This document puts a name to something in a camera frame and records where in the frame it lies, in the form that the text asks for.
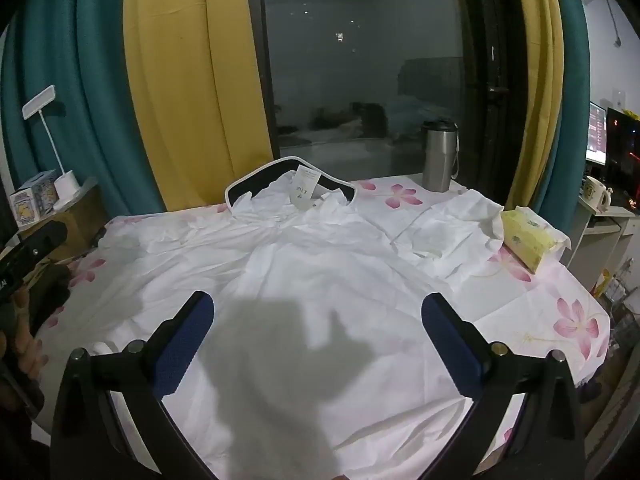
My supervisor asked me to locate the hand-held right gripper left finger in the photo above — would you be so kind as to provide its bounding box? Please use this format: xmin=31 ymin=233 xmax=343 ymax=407
xmin=50 ymin=290 xmax=216 ymax=480

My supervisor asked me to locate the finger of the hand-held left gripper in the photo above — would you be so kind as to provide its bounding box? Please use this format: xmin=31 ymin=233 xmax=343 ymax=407
xmin=10 ymin=221 xmax=68 ymax=263

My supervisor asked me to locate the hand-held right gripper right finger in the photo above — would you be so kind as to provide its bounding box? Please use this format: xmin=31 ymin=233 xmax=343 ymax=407
xmin=421 ymin=292 xmax=586 ymax=480

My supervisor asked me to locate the white shirt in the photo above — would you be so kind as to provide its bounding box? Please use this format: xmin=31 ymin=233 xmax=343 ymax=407
xmin=92 ymin=157 xmax=506 ymax=480

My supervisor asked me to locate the person's left hand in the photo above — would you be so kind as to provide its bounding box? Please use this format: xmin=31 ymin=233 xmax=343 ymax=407
xmin=0 ymin=287 xmax=48 ymax=381

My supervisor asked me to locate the brown cardboard box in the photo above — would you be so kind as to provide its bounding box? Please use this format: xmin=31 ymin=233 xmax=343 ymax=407
xmin=20 ymin=177 xmax=108 ymax=263

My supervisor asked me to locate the printed cardboard carton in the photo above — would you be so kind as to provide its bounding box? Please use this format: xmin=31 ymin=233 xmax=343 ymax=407
xmin=9 ymin=171 xmax=61 ymax=228

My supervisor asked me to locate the pink floral tablecloth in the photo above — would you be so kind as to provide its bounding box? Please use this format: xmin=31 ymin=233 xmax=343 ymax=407
xmin=30 ymin=175 xmax=611 ymax=480

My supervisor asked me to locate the yellow tissue pack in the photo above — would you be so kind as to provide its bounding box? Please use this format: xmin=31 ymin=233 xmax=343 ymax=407
xmin=500 ymin=205 xmax=572 ymax=275

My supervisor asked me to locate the white desk lamp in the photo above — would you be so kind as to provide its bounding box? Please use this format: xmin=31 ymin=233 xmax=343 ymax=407
xmin=22 ymin=85 xmax=81 ymax=211

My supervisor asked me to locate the teal curtain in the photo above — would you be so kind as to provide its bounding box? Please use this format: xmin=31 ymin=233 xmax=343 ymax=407
xmin=0 ymin=0 xmax=166 ymax=216
xmin=530 ymin=0 xmax=591 ymax=231

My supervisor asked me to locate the white desk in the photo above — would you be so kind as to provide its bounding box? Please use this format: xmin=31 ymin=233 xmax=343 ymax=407
xmin=567 ymin=195 xmax=640 ymax=291

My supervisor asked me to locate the steel tumbler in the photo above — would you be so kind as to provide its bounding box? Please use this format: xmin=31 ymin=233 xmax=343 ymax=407
xmin=421 ymin=119 xmax=460 ymax=193

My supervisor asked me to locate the white paper garment tag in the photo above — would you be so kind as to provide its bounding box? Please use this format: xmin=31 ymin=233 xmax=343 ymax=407
xmin=290 ymin=165 xmax=321 ymax=209

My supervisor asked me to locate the white printed mug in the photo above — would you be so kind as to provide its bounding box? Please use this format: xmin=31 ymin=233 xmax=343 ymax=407
xmin=580 ymin=176 xmax=613 ymax=215

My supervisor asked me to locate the yellow curtain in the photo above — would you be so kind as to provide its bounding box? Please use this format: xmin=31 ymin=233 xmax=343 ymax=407
xmin=507 ymin=0 xmax=568 ymax=221
xmin=122 ymin=0 xmax=273 ymax=211

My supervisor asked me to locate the computer monitor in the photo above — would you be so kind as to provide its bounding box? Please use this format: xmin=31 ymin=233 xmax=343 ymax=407
xmin=585 ymin=101 xmax=608 ymax=167

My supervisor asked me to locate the dark red box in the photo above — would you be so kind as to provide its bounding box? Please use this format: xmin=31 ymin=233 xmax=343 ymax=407
xmin=605 ymin=106 xmax=640 ymax=201

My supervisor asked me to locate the dark glass window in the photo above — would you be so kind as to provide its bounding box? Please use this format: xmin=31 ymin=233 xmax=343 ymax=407
xmin=260 ymin=0 xmax=511 ymax=186

